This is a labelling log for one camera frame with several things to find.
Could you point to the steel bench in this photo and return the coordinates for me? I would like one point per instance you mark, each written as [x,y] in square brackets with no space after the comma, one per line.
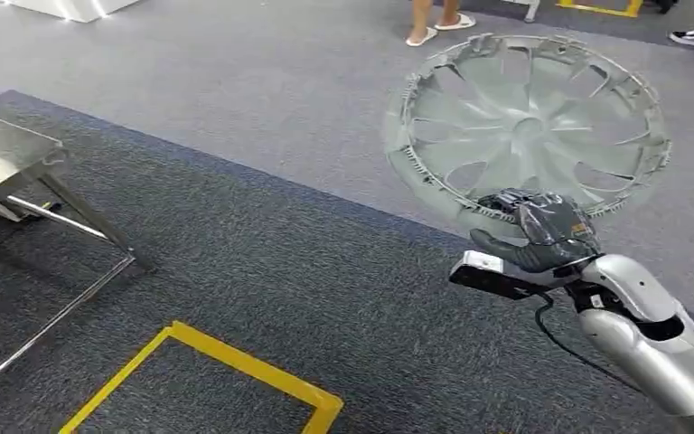
[0,150]

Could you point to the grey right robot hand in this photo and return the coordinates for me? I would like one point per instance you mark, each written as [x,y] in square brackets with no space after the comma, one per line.
[553,233]

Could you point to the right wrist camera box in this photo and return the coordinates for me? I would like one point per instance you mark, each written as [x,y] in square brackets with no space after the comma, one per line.
[497,277]

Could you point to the white glossy platform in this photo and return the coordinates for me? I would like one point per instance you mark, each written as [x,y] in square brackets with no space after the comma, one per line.
[71,7]

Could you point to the silver wheel hubcap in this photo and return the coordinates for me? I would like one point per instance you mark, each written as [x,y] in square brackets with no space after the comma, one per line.
[526,129]

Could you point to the yellow floor tape frame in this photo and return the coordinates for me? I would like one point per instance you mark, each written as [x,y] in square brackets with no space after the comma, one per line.
[245,362]
[604,9]

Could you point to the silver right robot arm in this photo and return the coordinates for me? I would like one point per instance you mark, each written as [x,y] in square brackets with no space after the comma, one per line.
[652,353]

